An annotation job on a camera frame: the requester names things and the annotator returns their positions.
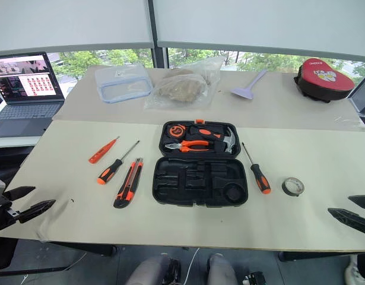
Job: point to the orange tester screwdriver pen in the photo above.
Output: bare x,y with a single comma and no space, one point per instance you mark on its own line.
100,153

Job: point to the white sneaker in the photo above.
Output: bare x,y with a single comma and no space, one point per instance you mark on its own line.
352,270

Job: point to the orange black utility knife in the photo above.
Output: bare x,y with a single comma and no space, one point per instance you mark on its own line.
127,187

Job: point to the dark grey open laptop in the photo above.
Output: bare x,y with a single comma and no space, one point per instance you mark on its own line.
363,95

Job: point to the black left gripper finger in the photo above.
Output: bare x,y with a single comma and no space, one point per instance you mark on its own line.
36,210
20,192

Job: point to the orange black tape measure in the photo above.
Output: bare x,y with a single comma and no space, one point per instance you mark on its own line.
175,130

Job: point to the white roller blind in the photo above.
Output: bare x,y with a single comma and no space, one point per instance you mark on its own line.
69,20
259,20

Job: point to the clear container with blue rim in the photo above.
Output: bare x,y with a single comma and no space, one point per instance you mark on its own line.
123,77

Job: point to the black electrical tape roll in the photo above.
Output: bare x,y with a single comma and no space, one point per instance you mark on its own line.
286,190

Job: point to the grey rounded shape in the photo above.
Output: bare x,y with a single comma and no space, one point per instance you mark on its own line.
152,271
222,271

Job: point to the black tool case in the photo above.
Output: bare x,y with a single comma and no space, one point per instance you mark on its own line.
170,190

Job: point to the clear bag of brown material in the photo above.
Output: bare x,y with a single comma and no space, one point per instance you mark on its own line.
179,89

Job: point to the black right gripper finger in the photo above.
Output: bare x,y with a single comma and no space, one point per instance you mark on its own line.
363,202
354,221

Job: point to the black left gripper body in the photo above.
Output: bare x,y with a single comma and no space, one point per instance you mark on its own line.
4,216

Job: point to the dark window frame pillar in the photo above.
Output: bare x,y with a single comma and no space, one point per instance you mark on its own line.
160,58

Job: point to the purple plastic scraper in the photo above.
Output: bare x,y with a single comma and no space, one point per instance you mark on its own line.
244,92

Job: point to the red heart-shaped cushion bag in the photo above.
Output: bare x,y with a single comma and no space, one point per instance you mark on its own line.
324,75

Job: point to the beige table cover sheet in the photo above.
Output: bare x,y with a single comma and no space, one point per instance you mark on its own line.
259,112
81,216

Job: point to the open laptop with lit screen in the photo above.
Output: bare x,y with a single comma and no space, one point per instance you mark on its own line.
28,112

